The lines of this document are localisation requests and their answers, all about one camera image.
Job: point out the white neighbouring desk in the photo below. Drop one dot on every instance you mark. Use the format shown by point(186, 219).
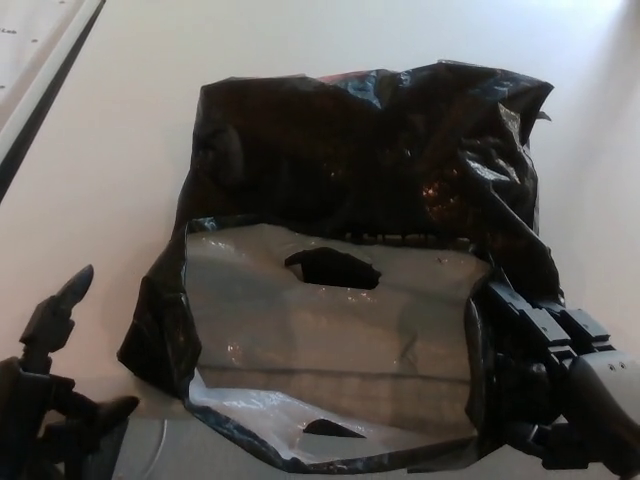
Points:
point(30, 60)

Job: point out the black printed plastic shopping bag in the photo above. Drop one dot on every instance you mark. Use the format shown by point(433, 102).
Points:
point(330, 160)

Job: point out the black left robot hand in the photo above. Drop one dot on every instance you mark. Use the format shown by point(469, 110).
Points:
point(35, 400)

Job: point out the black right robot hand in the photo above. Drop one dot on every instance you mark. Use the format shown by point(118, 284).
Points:
point(540, 330)

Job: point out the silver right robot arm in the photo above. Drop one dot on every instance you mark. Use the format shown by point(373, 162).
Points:
point(607, 400)

